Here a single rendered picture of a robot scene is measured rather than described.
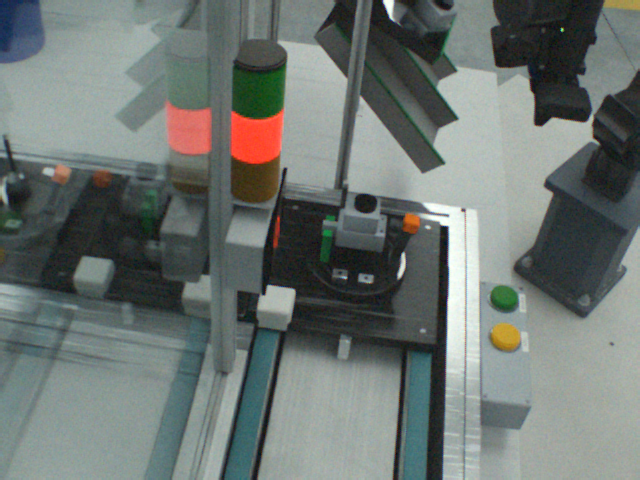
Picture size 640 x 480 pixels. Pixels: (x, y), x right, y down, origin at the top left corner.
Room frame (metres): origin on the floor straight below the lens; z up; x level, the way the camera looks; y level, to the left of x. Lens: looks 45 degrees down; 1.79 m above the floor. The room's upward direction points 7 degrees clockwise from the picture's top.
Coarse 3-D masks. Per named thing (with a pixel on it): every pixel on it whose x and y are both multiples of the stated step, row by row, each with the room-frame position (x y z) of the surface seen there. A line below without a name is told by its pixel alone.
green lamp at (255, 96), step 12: (240, 72) 0.57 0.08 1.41; (252, 72) 0.57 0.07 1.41; (264, 72) 0.57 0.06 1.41; (276, 72) 0.57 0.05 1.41; (240, 84) 0.57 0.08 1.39; (252, 84) 0.56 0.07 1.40; (264, 84) 0.57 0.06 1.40; (276, 84) 0.57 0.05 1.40; (240, 96) 0.57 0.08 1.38; (252, 96) 0.56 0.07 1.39; (264, 96) 0.57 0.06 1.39; (276, 96) 0.57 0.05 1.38; (240, 108) 0.57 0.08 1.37; (252, 108) 0.56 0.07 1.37; (264, 108) 0.57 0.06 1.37; (276, 108) 0.57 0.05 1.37
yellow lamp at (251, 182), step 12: (240, 168) 0.57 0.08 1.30; (252, 168) 0.56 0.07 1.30; (264, 168) 0.57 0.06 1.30; (276, 168) 0.58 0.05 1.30; (240, 180) 0.57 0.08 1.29; (252, 180) 0.56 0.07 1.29; (264, 180) 0.57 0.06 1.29; (276, 180) 0.58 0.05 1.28; (240, 192) 0.57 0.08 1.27; (252, 192) 0.56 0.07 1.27; (264, 192) 0.57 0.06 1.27; (276, 192) 0.58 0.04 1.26
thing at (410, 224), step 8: (408, 216) 0.77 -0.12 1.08; (416, 216) 0.78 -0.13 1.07; (392, 224) 0.77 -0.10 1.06; (400, 224) 0.77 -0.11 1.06; (408, 224) 0.76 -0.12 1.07; (416, 224) 0.76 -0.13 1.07; (400, 232) 0.78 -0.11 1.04; (408, 232) 0.76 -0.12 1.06; (400, 240) 0.76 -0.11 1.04; (408, 240) 0.76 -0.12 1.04; (400, 248) 0.76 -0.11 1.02; (392, 256) 0.77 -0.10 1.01; (400, 256) 0.76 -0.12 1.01
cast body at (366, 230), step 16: (352, 208) 0.77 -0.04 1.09; (368, 208) 0.76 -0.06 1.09; (336, 224) 0.77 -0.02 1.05; (352, 224) 0.75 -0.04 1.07; (368, 224) 0.75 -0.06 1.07; (384, 224) 0.77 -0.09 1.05; (336, 240) 0.75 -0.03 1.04; (352, 240) 0.75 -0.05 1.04; (368, 240) 0.75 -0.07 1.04; (384, 240) 0.75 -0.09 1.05
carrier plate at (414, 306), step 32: (288, 224) 0.84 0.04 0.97; (320, 224) 0.85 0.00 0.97; (288, 256) 0.78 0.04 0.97; (416, 256) 0.81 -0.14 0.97; (416, 288) 0.74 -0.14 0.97; (256, 320) 0.66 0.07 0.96; (320, 320) 0.67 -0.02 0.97; (352, 320) 0.67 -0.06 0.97; (384, 320) 0.68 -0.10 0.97; (416, 320) 0.69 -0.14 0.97
